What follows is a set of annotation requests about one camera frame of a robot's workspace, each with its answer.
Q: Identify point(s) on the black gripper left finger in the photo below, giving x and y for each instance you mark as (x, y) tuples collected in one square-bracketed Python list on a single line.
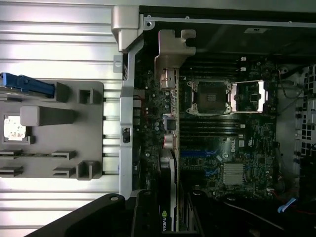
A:
[(103, 214)]

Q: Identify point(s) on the grey parts rack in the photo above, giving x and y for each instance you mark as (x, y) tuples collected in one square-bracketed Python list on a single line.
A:
[(74, 128)]

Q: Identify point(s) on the green motherboard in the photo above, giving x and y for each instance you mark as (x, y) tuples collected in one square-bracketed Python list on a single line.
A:
[(256, 148)]

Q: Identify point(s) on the metal socket cover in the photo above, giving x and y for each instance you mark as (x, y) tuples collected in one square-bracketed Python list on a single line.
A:
[(249, 96)]

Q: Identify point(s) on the CPU socket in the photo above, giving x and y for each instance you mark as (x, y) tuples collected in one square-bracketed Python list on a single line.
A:
[(209, 97)]

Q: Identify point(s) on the hard disk with blue carrier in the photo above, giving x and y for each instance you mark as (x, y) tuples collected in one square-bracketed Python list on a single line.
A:
[(32, 84)]

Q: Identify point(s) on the green RAM stick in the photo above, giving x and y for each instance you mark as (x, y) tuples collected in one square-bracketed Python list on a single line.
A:
[(37, 154)]

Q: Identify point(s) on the metal disk bay cage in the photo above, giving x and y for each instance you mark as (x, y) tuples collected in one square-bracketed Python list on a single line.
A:
[(303, 118)]

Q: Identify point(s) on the black open PC case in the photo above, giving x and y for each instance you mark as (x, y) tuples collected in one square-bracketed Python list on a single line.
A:
[(128, 98)]

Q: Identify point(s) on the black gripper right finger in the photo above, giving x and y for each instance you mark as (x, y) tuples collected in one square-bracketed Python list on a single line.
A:
[(195, 217)]

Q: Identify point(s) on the silver CPU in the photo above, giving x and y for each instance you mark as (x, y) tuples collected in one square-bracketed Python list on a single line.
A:
[(14, 128)]

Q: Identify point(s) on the silver chipset heatsink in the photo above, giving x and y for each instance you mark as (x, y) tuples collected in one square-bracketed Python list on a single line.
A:
[(233, 174)]

